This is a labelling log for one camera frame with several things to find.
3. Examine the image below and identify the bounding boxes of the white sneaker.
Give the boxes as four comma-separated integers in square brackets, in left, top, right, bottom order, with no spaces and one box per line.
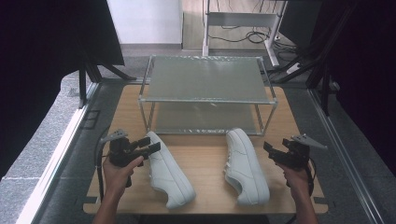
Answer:
[145,131,197,210]
[222,127,271,206]

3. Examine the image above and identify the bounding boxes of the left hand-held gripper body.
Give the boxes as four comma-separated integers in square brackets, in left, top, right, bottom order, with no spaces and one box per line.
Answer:
[100,129,148,168]

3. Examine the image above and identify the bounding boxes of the person's right hand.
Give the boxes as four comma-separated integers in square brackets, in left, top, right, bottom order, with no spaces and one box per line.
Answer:
[275,163,312,201]

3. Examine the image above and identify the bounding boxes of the aluminium frame rail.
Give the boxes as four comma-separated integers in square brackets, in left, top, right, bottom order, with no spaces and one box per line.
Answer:
[307,88,387,224]
[15,83,101,224]

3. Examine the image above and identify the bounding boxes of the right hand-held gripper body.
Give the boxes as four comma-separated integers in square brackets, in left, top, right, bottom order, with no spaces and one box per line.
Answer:
[279,133,329,171]

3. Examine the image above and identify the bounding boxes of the black metal stand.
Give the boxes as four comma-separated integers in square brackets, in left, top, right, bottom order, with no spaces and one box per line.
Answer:
[78,60,138,110]
[267,0,356,117]

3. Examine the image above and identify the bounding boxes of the black floor cables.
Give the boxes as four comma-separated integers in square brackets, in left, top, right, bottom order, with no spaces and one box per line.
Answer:
[207,0,301,54]

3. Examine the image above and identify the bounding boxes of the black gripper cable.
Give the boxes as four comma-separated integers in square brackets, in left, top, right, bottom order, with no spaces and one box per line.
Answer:
[93,125,112,203]

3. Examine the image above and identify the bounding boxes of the white desk frame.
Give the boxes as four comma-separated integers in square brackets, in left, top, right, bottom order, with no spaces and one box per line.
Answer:
[202,0,288,68]

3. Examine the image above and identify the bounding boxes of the grey two-tier shoe rack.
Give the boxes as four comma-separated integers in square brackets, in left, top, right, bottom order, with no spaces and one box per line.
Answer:
[137,55,278,137]

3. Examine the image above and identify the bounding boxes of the white power strip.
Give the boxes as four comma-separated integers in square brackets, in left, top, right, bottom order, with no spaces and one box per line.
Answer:
[285,62,302,75]

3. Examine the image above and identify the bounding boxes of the dark curtain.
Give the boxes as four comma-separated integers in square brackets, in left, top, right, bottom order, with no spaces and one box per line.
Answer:
[311,0,396,176]
[0,0,126,181]

